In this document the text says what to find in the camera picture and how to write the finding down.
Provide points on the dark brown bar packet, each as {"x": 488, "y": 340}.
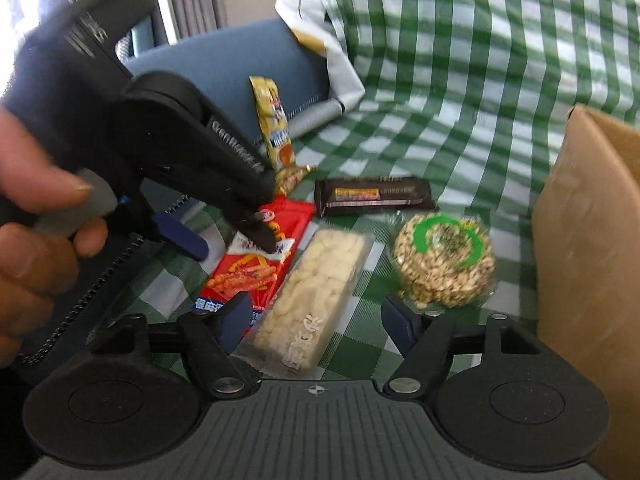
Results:
{"x": 395, "y": 195}

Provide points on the brown cardboard box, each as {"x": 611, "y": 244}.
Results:
{"x": 585, "y": 260}

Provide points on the dark zippered cloth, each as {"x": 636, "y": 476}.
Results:
{"x": 85, "y": 300}

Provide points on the green checkered cloth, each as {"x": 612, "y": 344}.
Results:
{"x": 450, "y": 85}

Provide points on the person's left hand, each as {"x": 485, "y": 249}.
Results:
{"x": 30, "y": 185}

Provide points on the round peanut cake packet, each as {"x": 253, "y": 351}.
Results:
{"x": 440, "y": 265}

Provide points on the yellow snack packet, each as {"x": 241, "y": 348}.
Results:
{"x": 272, "y": 120}

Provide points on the red snack packet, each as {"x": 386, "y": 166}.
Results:
{"x": 250, "y": 275}

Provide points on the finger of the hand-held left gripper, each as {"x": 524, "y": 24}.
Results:
{"x": 182, "y": 237}
{"x": 257, "y": 227}

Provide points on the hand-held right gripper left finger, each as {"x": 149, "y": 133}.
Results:
{"x": 236, "y": 320}

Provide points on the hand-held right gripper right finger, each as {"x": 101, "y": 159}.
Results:
{"x": 399, "y": 322}

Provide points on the clear rice bar packet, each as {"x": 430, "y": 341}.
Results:
{"x": 310, "y": 290}

